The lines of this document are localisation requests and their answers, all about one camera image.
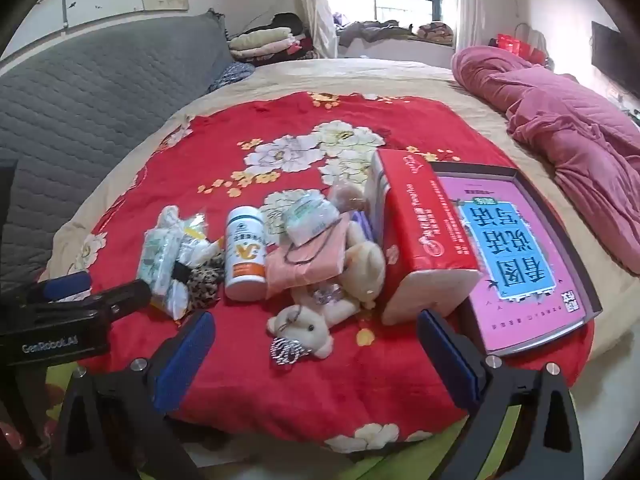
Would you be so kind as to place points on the white jar teal band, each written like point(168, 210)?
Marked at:
point(244, 255)

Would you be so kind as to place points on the leopard print scarf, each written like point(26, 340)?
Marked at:
point(205, 282)

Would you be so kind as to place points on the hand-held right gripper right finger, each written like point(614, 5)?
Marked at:
point(445, 360)

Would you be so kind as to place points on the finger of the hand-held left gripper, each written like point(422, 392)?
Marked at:
point(65, 285)
point(120, 297)

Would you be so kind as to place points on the large pink textbook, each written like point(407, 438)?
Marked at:
point(539, 220)

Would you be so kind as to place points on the blue patterned cloth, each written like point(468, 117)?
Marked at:
point(231, 74)

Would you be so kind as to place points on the grey quilted headboard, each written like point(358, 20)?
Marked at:
point(100, 90)

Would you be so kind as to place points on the pink pouch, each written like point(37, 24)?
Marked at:
point(310, 260)

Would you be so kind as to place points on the red floral blanket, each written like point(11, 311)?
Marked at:
point(200, 170)

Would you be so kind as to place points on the white window bench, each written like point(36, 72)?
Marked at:
point(395, 52)

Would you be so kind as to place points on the green floral wipes packet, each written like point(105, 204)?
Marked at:
point(157, 255)

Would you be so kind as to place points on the pink quilt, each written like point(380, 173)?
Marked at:
point(565, 120)

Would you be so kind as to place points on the white curtain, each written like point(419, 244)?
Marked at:
point(470, 5)
point(315, 5)

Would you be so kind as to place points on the red bags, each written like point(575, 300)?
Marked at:
point(515, 45)

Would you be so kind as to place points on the metal chair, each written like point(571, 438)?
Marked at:
point(537, 35)

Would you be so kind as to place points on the thick red book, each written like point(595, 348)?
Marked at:
point(425, 230)

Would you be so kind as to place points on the beige teddy bear purple dress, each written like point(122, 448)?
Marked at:
point(367, 265)

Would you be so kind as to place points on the pink and blue book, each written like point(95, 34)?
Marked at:
point(515, 260)

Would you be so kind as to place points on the patterned folded blanket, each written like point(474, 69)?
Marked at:
point(436, 31)

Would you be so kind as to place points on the grey clothes pile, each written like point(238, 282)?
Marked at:
point(375, 30)

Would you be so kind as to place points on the clear packet yellow label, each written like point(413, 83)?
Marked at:
point(195, 240)

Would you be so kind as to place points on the fuzzy pink plush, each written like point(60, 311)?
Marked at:
point(350, 195)

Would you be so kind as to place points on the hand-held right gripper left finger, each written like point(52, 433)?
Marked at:
point(187, 355)

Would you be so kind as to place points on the lime green cloth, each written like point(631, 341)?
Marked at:
point(380, 467)

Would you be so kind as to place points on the bed with beige sheet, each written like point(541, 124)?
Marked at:
point(350, 72)

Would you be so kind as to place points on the dark cloth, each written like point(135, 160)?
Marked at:
point(285, 20)

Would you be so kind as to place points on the stack of folded blankets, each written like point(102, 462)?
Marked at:
point(260, 40)

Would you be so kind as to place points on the black wall television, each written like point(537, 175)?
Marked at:
point(612, 60)

